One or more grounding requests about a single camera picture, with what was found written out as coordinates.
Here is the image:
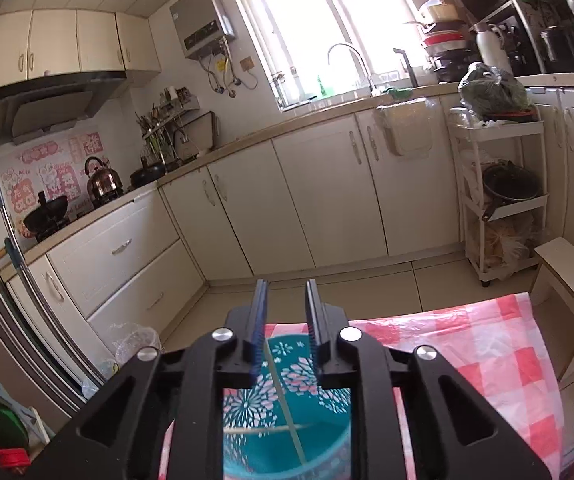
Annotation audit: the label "wooden chopstick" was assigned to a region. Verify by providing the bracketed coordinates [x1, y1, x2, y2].
[263, 339, 307, 466]

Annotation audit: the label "white tiered kitchen cart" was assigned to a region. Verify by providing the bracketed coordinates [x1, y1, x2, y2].
[447, 106, 549, 287]

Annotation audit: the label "teal perforated plastic bin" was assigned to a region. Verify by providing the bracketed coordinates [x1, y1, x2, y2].
[223, 334, 351, 479]

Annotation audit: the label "red white checkered tablecloth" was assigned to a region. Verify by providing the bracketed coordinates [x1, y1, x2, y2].
[155, 295, 560, 479]

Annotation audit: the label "black frying pan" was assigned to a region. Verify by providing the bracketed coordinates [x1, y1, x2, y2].
[130, 157, 167, 188]

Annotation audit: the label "copper kettle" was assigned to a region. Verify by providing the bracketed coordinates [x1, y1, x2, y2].
[84, 156, 123, 208]

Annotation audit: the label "hanging white waste bin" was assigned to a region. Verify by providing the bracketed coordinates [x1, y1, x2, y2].
[375, 98, 434, 159]

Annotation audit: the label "black pan in cart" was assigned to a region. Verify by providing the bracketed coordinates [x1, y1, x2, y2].
[481, 160, 542, 222]

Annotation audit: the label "chrome sink faucet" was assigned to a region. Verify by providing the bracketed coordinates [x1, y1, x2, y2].
[326, 41, 379, 96]

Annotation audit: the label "black wok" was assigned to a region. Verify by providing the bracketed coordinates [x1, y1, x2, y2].
[23, 191, 69, 242]

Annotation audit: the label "green round item on shelf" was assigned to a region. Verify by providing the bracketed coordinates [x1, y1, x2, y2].
[0, 402, 29, 451]

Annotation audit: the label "red woven hat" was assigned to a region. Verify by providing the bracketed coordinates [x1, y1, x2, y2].
[0, 448, 31, 476]

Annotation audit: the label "green bagged vegetables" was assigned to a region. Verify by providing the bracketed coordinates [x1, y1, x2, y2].
[458, 62, 531, 119]

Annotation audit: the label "stacked bowls and dishes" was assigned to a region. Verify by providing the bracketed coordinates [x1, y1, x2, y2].
[409, 0, 479, 82]

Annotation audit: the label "black range hood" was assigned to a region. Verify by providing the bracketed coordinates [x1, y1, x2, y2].
[0, 70, 127, 144]

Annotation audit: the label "white thermos jug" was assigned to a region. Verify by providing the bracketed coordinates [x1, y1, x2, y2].
[475, 22, 513, 74]

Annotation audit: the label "utensil wall rack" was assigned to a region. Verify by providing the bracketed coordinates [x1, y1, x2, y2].
[136, 86, 200, 139]

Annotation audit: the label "grey wall water heater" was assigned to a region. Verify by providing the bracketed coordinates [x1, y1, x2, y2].
[170, 0, 236, 61]

